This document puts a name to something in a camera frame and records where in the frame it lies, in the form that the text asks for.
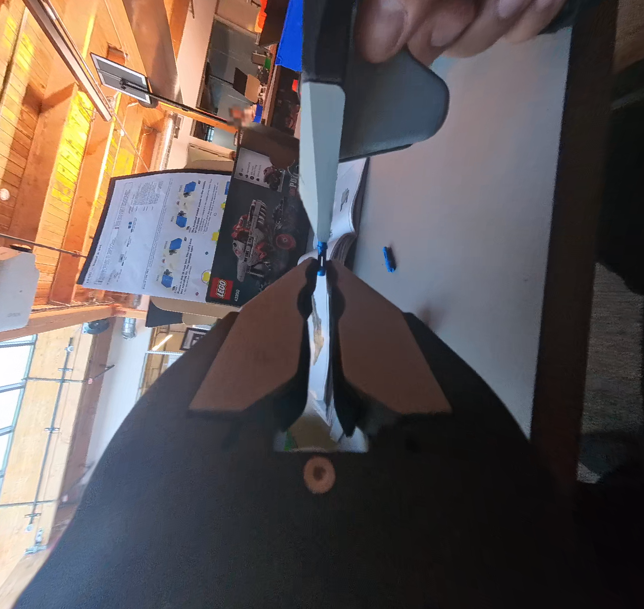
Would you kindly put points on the lego instruction booklet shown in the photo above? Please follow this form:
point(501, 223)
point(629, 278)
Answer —
point(347, 201)

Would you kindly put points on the person's right hand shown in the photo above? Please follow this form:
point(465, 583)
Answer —
point(442, 10)

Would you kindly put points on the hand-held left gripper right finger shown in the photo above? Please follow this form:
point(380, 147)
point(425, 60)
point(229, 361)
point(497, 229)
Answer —
point(387, 357)

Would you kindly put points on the hanging ceiling light panel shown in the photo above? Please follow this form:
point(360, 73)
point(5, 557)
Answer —
point(120, 81)

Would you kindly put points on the brown cardboard box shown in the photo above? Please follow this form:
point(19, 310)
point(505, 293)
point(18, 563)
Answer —
point(266, 141)

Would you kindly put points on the white wall device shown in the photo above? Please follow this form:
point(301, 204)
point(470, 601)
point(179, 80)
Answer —
point(15, 292)

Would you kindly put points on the printed instruction sheet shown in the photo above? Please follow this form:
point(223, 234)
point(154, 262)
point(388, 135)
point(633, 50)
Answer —
point(156, 231)

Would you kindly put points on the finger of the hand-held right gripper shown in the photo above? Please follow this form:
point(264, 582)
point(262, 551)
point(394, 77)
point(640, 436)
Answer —
point(322, 156)

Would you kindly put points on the blue lego pin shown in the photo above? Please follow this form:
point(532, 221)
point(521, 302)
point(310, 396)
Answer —
point(389, 259)
point(322, 257)

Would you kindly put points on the black lego box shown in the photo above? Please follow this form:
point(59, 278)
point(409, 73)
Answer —
point(251, 236)

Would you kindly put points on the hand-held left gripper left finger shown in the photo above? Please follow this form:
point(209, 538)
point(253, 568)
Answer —
point(251, 352)

